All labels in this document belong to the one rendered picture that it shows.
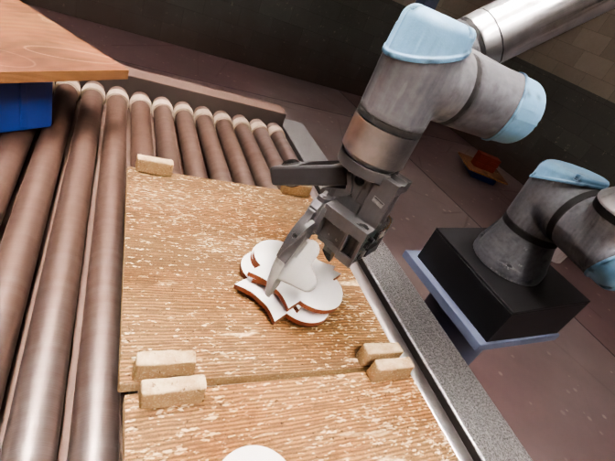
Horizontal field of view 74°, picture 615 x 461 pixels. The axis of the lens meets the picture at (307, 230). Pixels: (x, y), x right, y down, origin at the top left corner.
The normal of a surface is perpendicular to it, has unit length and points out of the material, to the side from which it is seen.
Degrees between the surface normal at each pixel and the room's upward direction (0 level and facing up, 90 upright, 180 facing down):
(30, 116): 90
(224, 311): 0
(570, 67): 90
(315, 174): 91
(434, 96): 93
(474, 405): 0
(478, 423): 0
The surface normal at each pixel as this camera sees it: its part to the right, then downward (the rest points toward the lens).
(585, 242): -0.97, 0.05
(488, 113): 0.15, 0.75
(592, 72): -0.87, -0.06
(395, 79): -0.59, 0.25
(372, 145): -0.37, 0.40
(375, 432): 0.36, -0.77
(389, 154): 0.12, 0.60
